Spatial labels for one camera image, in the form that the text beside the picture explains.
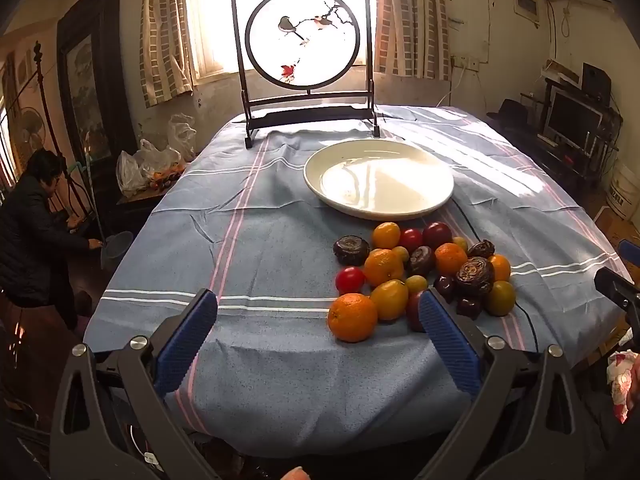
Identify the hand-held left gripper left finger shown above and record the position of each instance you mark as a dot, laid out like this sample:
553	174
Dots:
187	340

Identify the blue bucket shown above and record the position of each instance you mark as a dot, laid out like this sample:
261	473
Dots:
116	250

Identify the white bucket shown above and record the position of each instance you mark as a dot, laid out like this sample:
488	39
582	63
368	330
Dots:
625	192

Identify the black speaker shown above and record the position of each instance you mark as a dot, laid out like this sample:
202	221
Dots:
596	82

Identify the black hat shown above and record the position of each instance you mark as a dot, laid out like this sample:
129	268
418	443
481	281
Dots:
510	112

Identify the dark coat stand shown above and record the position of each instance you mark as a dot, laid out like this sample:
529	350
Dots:
36	55

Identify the wall electrical box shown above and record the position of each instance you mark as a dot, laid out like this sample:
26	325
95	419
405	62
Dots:
526	4

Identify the white plate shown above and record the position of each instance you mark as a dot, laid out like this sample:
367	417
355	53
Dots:
380	185

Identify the person's left hand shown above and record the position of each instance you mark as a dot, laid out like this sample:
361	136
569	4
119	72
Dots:
295	474

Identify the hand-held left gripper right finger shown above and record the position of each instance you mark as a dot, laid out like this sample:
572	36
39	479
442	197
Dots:
450	340

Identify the standing fan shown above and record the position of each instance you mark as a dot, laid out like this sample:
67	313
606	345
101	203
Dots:
32	130

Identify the blue striped tablecloth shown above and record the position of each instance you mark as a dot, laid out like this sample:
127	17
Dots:
260	220

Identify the dark framed picture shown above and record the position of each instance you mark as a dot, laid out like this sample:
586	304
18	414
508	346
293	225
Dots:
90	90

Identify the yellowish orange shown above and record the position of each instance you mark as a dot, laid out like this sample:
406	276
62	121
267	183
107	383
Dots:
389	300

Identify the bird painting table screen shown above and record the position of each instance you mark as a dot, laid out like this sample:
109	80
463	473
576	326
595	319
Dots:
305	30

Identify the bright window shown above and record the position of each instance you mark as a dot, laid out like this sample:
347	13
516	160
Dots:
210	20

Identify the checked curtain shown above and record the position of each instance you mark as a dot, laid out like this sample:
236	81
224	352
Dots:
162	35
412	15

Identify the yellow green plum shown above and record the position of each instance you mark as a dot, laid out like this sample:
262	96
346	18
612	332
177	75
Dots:
499	298

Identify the dark water chestnut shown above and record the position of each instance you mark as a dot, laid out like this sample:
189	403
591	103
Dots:
421	260
473	276
444	287
351	250
469	306
481	248

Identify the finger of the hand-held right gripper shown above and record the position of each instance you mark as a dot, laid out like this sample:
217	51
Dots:
617	287
631	251

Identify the dark media stand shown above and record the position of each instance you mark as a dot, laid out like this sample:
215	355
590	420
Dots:
565	157

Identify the clear plastic bag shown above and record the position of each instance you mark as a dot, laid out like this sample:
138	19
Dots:
142	167
181	135

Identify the small yellow plum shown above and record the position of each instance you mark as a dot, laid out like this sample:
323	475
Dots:
460	243
416	284
400	254

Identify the computer monitor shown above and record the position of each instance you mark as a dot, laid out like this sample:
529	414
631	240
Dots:
572	117

